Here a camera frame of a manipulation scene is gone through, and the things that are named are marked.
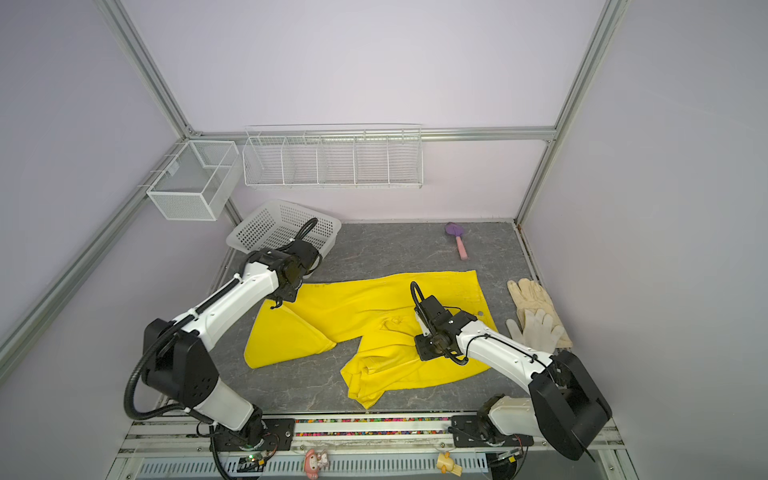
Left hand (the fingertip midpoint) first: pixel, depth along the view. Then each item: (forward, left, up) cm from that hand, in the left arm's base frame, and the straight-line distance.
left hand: (270, 293), depth 81 cm
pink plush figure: (-38, -13, -13) cm, 42 cm away
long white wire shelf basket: (+49, -16, +10) cm, 52 cm away
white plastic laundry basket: (+43, +10, -15) cm, 47 cm away
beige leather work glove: (+4, -80, -16) cm, 81 cm away
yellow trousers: (-3, -27, -14) cm, 30 cm away
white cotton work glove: (-9, -78, -16) cm, 80 cm away
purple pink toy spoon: (+33, -61, -16) cm, 71 cm away
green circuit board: (-37, +3, -18) cm, 41 cm away
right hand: (-13, -43, -14) cm, 47 cm away
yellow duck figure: (-40, -43, -12) cm, 60 cm away
